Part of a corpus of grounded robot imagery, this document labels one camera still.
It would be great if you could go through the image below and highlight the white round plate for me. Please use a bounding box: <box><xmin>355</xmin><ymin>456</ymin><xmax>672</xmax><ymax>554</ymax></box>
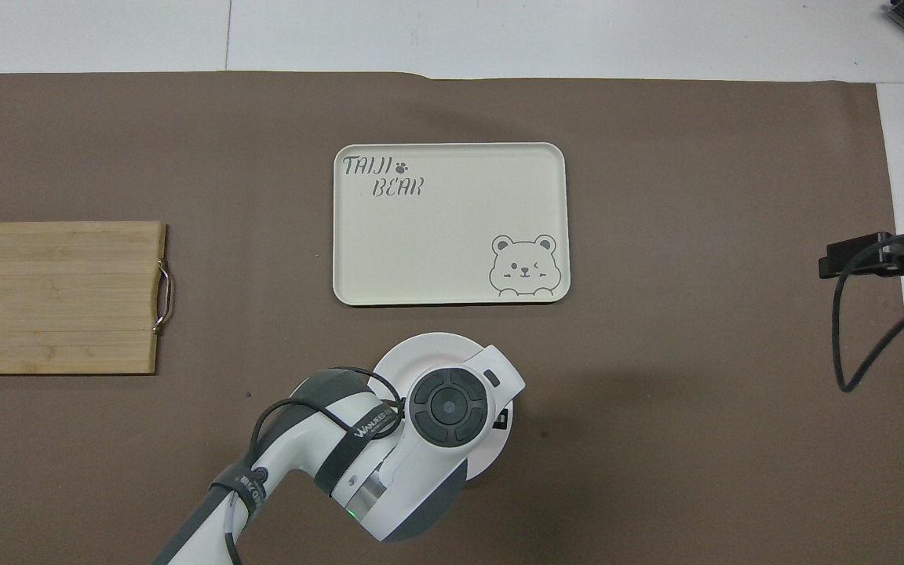
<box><xmin>372</xmin><ymin>332</ymin><xmax>515</xmax><ymax>478</ymax></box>

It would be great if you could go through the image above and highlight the cream tray with bear print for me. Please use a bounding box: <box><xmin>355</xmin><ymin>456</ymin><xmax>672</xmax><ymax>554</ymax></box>
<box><xmin>332</xmin><ymin>142</ymin><xmax>571</xmax><ymax>307</ymax></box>

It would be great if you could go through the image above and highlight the wooden cutting board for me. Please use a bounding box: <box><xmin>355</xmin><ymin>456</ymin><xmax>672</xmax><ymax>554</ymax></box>
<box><xmin>0</xmin><ymin>221</ymin><xmax>176</xmax><ymax>376</ymax></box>

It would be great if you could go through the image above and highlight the black cable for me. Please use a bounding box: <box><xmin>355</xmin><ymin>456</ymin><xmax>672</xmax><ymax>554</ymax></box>
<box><xmin>831</xmin><ymin>230</ymin><xmax>904</xmax><ymax>394</ymax></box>
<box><xmin>217</xmin><ymin>366</ymin><xmax>407</xmax><ymax>565</ymax></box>

